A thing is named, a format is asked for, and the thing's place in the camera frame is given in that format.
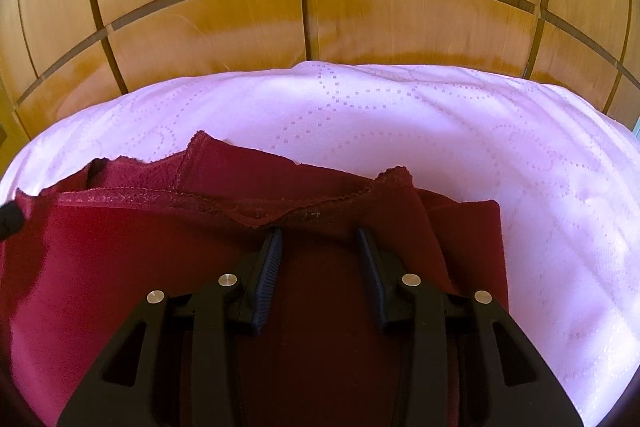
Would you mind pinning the pink dotted bedsheet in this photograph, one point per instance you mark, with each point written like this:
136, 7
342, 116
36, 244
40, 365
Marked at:
450, 147

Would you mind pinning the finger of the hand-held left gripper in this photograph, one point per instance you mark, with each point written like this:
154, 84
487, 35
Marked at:
10, 218

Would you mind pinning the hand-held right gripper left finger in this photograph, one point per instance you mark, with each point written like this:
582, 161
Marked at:
266, 279

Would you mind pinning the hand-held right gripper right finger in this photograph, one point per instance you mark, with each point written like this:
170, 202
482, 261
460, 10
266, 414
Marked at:
372, 279

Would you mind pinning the dark red embroidered t-shirt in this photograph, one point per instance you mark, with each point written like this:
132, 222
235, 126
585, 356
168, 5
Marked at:
125, 257

